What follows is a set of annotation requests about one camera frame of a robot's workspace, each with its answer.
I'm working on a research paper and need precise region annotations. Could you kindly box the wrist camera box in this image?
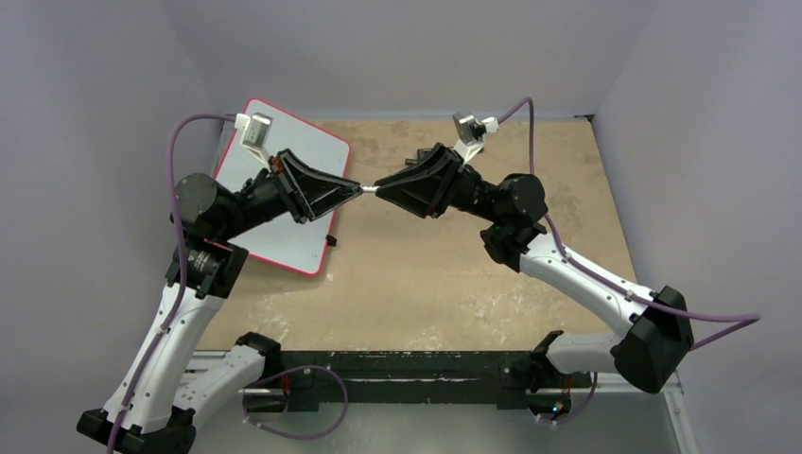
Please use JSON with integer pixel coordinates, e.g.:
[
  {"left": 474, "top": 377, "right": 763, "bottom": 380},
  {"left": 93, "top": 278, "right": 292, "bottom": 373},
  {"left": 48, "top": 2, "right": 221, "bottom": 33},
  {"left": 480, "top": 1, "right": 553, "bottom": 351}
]
[
  {"left": 452, "top": 111, "right": 499, "bottom": 165},
  {"left": 234, "top": 113, "right": 274, "bottom": 165}
]

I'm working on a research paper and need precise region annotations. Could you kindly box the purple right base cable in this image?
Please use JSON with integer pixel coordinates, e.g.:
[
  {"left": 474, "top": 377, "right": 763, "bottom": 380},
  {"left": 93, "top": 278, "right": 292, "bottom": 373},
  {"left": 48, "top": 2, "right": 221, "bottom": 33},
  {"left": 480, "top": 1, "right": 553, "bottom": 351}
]
[{"left": 533, "top": 373, "right": 601, "bottom": 428}]

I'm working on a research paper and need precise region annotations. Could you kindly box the pink framed whiteboard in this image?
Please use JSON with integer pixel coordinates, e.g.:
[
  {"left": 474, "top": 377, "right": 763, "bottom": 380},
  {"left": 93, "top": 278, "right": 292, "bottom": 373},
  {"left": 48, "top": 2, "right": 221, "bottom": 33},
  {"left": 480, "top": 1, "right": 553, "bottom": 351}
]
[{"left": 213, "top": 96, "right": 352, "bottom": 277}]

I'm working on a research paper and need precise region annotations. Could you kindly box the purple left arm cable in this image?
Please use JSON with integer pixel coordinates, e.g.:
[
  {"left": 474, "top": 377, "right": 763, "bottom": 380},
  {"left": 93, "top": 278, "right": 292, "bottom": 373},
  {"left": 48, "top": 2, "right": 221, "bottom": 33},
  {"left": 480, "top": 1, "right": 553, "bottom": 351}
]
[{"left": 105, "top": 113, "right": 239, "bottom": 454}]

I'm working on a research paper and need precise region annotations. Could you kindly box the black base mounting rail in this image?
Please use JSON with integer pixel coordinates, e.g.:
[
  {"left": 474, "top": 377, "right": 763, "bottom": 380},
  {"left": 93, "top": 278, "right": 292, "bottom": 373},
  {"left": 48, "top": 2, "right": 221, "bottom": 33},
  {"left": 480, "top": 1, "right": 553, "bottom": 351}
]
[{"left": 220, "top": 331, "right": 593, "bottom": 415}]

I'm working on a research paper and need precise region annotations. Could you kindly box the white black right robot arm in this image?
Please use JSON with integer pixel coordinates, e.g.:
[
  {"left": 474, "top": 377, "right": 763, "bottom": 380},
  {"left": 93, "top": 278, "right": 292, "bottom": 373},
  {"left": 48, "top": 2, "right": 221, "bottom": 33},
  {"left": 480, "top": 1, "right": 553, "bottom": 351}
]
[{"left": 375, "top": 144, "right": 694, "bottom": 393}]

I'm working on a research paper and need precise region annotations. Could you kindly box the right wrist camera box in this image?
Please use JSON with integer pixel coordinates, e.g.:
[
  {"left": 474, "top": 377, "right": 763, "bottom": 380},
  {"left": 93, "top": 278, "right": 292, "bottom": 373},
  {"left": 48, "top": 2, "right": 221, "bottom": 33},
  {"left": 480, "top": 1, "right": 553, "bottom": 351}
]
[{"left": 452, "top": 111, "right": 499, "bottom": 165}]

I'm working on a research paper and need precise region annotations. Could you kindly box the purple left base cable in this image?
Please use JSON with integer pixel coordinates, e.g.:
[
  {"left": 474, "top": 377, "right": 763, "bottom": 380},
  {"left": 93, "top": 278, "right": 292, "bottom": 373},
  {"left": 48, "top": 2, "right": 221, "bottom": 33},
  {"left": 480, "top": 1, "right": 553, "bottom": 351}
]
[{"left": 242, "top": 365, "right": 349, "bottom": 441}]

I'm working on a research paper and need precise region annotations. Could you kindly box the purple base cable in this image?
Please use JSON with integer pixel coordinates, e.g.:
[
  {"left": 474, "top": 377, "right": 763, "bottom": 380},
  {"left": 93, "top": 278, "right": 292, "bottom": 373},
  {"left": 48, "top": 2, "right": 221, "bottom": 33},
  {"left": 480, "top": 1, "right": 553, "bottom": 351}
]
[
  {"left": 533, "top": 373, "right": 601, "bottom": 428},
  {"left": 242, "top": 365, "right": 349, "bottom": 441}
]

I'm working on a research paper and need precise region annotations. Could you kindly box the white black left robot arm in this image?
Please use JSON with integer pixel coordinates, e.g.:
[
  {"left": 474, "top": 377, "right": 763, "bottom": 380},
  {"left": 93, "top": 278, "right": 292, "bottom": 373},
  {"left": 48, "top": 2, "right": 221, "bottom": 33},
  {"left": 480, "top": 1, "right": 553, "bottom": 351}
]
[{"left": 77, "top": 149, "right": 363, "bottom": 453}]

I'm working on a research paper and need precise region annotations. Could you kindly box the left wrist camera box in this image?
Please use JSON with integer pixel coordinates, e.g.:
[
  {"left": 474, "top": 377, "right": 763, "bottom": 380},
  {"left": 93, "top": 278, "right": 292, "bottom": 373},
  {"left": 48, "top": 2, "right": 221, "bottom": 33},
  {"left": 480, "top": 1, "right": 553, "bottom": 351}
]
[{"left": 234, "top": 113, "right": 274, "bottom": 165}]

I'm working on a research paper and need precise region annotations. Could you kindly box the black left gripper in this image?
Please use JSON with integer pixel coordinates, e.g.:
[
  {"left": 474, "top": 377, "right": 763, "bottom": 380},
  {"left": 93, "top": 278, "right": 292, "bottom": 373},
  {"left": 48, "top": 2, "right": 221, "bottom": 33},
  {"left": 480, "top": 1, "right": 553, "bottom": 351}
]
[{"left": 218, "top": 148, "right": 360, "bottom": 240}]

